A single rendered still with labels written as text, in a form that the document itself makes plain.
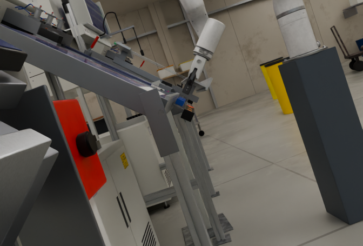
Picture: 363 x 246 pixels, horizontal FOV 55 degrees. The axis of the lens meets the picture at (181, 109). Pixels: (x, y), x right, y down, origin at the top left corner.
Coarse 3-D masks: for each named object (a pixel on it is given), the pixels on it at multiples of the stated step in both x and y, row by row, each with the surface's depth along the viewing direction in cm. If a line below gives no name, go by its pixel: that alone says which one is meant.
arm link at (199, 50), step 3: (195, 48) 149; (198, 48) 147; (201, 48) 147; (195, 51) 149; (198, 51) 147; (201, 51) 147; (204, 51) 147; (207, 51) 147; (201, 54) 148; (204, 54) 147; (207, 54) 147; (210, 54) 148; (207, 57) 149; (210, 57) 149
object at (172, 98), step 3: (174, 93) 135; (177, 93) 150; (165, 96) 94; (168, 96) 94; (171, 96) 101; (174, 96) 122; (177, 96) 149; (168, 99) 94; (171, 99) 110; (174, 99) 135; (168, 102) 98; (171, 102) 118; (174, 102) 148; (168, 105) 106; (171, 105) 130; (165, 108) 98; (168, 108) 114; (171, 108) 142; (168, 111) 125
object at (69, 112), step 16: (64, 112) 54; (80, 112) 62; (64, 128) 52; (80, 128) 59; (80, 144) 54; (96, 144) 58; (80, 160) 54; (96, 160) 61; (80, 176) 52; (96, 176) 58; (96, 208) 59
